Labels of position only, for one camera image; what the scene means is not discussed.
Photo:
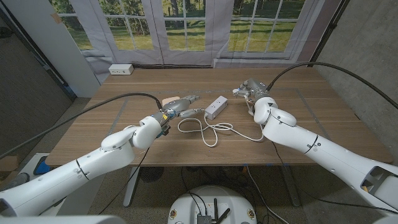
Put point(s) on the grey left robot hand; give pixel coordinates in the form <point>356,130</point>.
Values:
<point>178,106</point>

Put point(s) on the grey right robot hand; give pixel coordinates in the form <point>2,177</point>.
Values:
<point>256,88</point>

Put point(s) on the white power plug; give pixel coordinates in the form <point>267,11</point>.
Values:
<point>238,92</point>

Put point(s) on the white power strip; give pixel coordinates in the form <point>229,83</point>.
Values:
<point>216,107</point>

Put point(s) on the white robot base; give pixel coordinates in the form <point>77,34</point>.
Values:
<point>230,199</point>

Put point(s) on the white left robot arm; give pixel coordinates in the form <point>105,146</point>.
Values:
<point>93,161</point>

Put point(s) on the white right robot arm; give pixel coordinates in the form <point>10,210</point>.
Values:
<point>311,140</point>

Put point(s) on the beige box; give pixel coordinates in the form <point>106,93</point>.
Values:
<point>170,100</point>

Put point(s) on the small white outlet box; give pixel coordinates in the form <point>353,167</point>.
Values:
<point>120,69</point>

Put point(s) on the black backdrop bottom bar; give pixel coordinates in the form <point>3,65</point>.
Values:
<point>174,66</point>

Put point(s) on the black round fan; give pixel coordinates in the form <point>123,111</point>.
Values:
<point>151,174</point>

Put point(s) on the printed window backdrop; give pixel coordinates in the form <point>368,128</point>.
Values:
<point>186,31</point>

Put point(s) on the black backdrop stand pole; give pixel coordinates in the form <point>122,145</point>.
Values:
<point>326,31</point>

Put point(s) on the grey metal table leg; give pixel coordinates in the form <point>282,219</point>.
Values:
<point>290,186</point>
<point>131,186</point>

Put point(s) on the black antenna module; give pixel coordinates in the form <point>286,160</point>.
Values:
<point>204,219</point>

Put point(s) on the white leaning board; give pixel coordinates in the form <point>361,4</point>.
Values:
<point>56,46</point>

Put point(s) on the blue floor object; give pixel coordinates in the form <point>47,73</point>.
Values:
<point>42,166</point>

